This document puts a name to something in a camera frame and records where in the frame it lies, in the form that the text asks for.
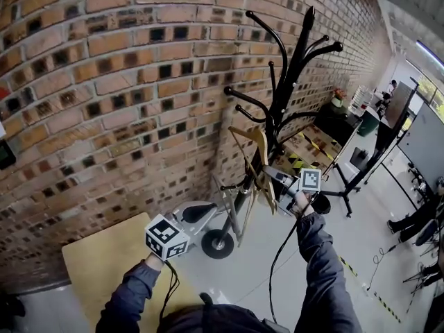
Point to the black wall device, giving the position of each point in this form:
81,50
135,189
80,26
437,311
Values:
6,155

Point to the dark green bin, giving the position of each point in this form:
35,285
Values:
368,123

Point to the black cabinet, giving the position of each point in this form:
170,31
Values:
334,123

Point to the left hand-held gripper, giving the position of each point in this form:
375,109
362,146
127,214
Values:
166,238

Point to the black coat rack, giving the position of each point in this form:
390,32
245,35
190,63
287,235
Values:
295,68

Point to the wooden hanger with metal hook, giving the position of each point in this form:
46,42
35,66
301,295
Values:
264,151

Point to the person's right forearm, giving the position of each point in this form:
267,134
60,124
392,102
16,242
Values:
322,262

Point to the person's left forearm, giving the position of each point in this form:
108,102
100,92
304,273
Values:
135,290

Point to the black pole stand with plate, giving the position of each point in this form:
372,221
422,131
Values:
360,160

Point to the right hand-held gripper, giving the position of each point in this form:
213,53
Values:
309,179

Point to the person's right hand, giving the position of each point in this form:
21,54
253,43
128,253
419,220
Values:
301,203

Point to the black tripod stand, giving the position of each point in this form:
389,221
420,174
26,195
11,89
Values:
378,151

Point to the rolling whiteboard on black stand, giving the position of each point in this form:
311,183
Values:
423,144

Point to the cardboard box with striped tape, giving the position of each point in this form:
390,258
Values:
312,144

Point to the potted flowers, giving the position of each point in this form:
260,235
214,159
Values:
338,97

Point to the silver trash can black liner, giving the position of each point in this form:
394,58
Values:
322,203

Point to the silver metal hanger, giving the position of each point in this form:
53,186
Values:
233,217

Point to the person's torso in dark jacket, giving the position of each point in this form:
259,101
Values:
222,317

